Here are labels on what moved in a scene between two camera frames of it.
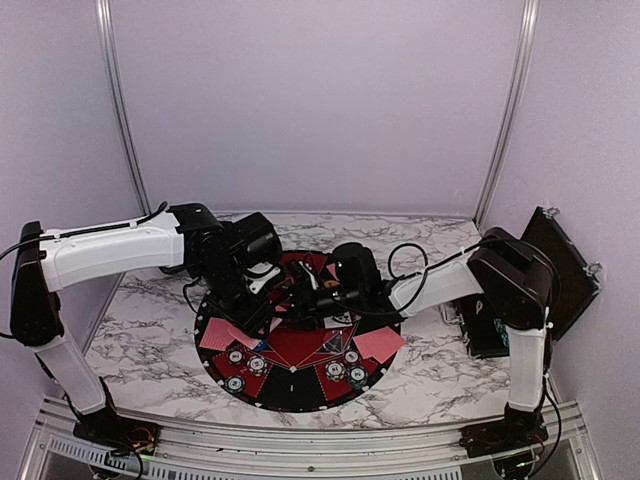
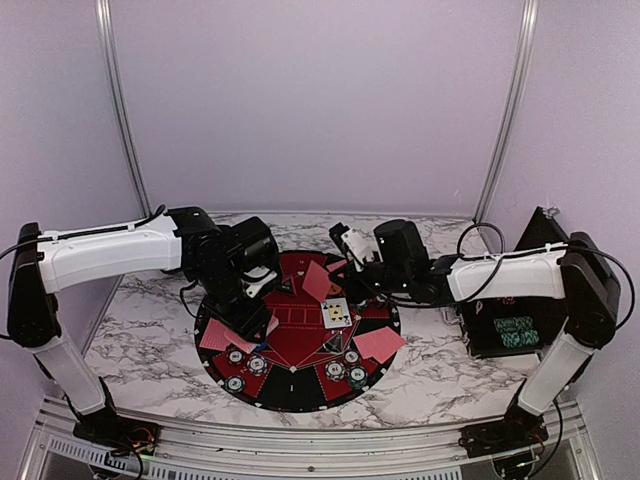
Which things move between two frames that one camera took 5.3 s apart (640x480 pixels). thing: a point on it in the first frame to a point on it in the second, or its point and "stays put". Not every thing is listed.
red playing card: [381, 343] stays put
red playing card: [332, 269] stays put
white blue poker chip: [335, 371] stays put
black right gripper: [305, 305] to [349, 282]
